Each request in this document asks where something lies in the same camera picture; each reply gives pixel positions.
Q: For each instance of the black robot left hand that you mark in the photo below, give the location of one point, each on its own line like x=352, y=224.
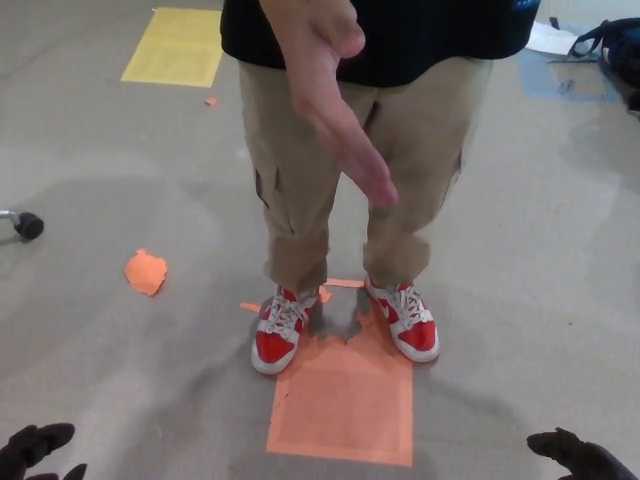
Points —
x=30, y=442

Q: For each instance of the person's bare right hand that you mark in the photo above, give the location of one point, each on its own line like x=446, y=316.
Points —
x=320, y=90

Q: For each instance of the small orange paper scrap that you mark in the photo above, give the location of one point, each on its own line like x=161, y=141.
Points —
x=212, y=101

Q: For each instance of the black t-shirt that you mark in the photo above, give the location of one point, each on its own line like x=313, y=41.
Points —
x=425, y=35

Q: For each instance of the khaki cargo trousers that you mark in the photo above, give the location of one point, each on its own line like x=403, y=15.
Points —
x=425, y=150

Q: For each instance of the yellow floor sheet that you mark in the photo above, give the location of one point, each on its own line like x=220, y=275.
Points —
x=172, y=47

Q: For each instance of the crumpled orange paper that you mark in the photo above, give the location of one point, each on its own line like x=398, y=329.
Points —
x=145, y=272

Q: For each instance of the black chair caster wheel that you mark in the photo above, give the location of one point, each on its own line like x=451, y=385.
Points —
x=29, y=226

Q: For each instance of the orange tape strip scrap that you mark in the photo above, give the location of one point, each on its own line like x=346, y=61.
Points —
x=250, y=306

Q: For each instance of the silver chair base leg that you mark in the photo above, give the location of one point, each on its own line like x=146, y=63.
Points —
x=7, y=215

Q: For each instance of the white paper sheet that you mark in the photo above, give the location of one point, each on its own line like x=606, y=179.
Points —
x=550, y=39

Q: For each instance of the red white right sneaker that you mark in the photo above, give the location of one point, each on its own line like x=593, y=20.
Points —
x=272, y=345

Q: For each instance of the red white sneaker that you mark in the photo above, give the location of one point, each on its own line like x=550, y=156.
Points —
x=415, y=335
x=272, y=345

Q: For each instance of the red white left sneaker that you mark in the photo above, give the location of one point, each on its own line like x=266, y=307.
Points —
x=415, y=335

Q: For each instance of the dark blue backpack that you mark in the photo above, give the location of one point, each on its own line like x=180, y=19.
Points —
x=622, y=55

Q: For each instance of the orange tape floor square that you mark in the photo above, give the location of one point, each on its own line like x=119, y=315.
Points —
x=345, y=410

